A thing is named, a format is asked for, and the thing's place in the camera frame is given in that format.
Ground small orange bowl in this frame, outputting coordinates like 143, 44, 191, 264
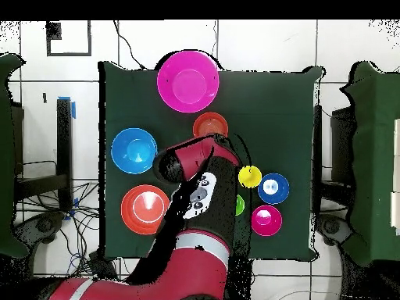
192, 112, 230, 138

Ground yellow cup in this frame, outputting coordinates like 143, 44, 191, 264
237, 165, 263, 189

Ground green cup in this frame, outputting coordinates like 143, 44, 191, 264
235, 194, 246, 216

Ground large orange bowl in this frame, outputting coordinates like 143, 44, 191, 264
120, 184, 171, 236

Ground large pink bowl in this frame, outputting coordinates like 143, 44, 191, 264
156, 50, 220, 113

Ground light blue bowl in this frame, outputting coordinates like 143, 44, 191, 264
110, 127, 159, 175

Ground small dark blue bowl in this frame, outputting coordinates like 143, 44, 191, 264
257, 173, 291, 205

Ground small crimson bowl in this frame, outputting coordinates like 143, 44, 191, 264
250, 204, 284, 238

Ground dark green tablecloth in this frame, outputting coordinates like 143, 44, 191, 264
98, 61, 323, 263

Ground blue tape strip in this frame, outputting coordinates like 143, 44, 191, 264
57, 95, 77, 120

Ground black caster base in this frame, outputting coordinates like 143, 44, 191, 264
313, 212, 354, 248
13, 210, 66, 246

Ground green cloth covered table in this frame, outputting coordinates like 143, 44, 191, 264
0, 52, 30, 259
339, 61, 400, 267

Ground thin black floor cable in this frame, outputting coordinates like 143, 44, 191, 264
112, 20, 148, 70

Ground floor cable bundle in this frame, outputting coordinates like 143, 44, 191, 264
13, 180, 104, 277

